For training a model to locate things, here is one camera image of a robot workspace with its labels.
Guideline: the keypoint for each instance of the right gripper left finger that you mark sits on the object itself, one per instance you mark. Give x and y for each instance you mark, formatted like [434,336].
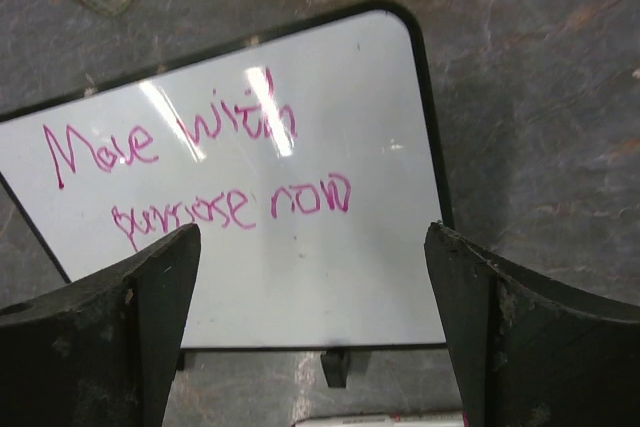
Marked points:
[103,350]

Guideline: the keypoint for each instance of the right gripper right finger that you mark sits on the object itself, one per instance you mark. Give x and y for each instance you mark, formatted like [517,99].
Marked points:
[528,350]

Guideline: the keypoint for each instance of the white marker pen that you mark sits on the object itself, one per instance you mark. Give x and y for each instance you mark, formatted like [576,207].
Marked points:
[436,419]

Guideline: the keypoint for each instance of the small whiteboard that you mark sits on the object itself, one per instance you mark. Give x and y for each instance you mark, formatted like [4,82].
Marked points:
[309,156]

